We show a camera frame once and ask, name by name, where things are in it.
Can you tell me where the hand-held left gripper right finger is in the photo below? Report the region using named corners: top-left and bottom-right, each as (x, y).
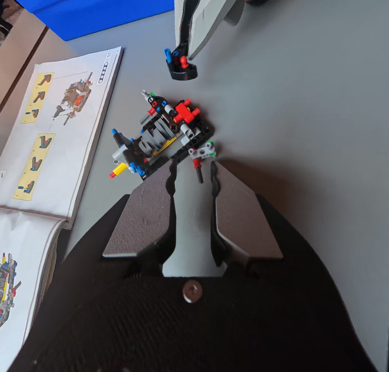
top-left (210, 161), bottom-right (284, 267)

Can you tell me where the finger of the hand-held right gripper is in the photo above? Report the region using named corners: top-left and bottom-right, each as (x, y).
top-left (174, 0), bottom-right (203, 49)
top-left (187, 0), bottom-right (249, 61)

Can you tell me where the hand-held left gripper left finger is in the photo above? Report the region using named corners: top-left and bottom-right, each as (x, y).
top-left (102, 160), bottom-right (177, 265)

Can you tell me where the black angled lego piece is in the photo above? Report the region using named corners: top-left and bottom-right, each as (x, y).
top-left (164, 43), bottom-right (199, 81)

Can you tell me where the black frame lego assembly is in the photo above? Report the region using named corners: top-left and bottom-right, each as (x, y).
top-left (109, 90), bottom-right (218, 184)

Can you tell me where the open lego instruction booklet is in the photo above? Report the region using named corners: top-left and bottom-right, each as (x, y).
top-left (0, 46), bottom-right (124, 372)

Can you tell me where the blue plastic bin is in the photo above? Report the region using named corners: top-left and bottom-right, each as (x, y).
top-left (6, 0), bottom-right (175, 41)

